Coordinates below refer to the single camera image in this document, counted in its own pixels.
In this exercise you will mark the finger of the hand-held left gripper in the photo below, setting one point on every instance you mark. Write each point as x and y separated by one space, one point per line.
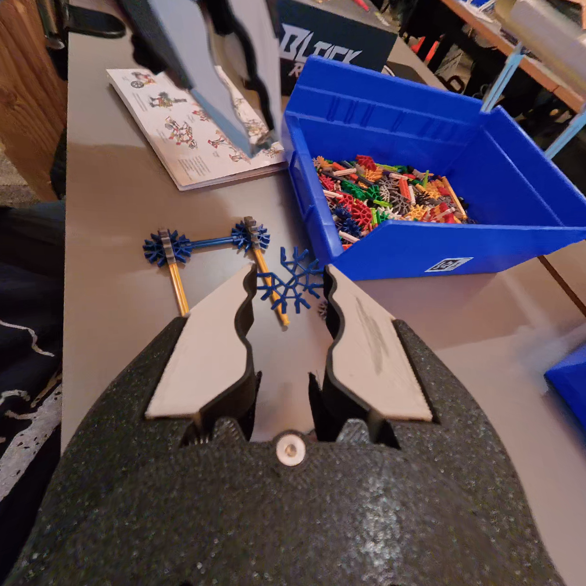
197 59
265 41

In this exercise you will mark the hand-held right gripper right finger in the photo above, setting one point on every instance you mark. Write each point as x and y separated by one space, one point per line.
380 361

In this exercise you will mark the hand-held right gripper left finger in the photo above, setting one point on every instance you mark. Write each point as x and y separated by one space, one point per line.
201 361

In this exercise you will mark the blue grey connector hub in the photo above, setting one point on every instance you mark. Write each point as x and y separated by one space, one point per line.
167 247
249 233

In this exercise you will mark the blue plastic rod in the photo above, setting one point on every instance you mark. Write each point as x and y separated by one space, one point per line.
210 241

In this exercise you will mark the blue plastic bin with pieces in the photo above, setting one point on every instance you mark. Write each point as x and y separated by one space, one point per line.
412 114

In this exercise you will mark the black desk clamp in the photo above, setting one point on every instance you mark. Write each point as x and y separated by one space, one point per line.
96 24

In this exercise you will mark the small blue grey connector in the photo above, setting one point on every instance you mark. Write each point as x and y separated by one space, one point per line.
323 310

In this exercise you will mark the white instruction booklet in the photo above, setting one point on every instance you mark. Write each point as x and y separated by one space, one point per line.
183 151

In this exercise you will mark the black printed cardboard box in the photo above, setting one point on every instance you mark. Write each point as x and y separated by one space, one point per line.
375 41

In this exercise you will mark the wooden cabinet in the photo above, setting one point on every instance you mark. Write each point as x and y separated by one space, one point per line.
27 100

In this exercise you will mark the orange striped cone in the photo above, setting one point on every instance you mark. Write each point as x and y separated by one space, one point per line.
428 49

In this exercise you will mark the pile of colourful construction pieces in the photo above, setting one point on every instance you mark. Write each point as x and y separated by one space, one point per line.
389 197

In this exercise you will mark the person's dark printed t-shirt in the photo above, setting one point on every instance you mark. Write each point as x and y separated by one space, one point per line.
27 412

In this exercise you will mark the empty blue plastic bin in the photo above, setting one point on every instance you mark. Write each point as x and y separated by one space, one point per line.
567 380

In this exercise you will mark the wooden work table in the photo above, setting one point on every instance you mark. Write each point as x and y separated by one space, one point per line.
508 45

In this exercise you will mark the light blue metal frame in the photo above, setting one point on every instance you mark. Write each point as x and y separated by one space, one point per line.
501 82

